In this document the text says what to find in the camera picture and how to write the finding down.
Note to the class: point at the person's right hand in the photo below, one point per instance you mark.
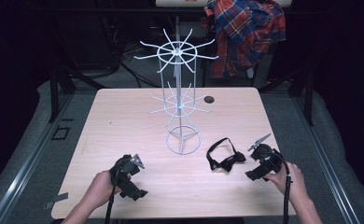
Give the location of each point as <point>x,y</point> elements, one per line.
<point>292,182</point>

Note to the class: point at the black frame post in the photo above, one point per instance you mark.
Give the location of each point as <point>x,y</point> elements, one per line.
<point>309,99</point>
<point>54,96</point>

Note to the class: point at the red blue plaid shirt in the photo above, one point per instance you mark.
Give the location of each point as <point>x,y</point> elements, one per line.
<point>245,34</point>

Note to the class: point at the grey tape strip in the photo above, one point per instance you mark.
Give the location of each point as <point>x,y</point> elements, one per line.
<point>58,198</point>

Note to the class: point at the person's left hand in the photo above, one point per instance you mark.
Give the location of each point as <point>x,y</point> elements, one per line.
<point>100,188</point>

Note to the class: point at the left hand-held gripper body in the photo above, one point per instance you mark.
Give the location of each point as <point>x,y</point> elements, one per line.
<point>128,174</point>

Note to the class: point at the aluminium frame rail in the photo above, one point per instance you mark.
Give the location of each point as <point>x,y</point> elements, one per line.
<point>326,161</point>
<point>24,168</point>

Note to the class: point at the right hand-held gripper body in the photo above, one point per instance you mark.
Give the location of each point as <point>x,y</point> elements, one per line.
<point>265,160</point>

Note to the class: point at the black bow tie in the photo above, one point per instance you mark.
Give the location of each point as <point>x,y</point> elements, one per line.
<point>230,161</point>

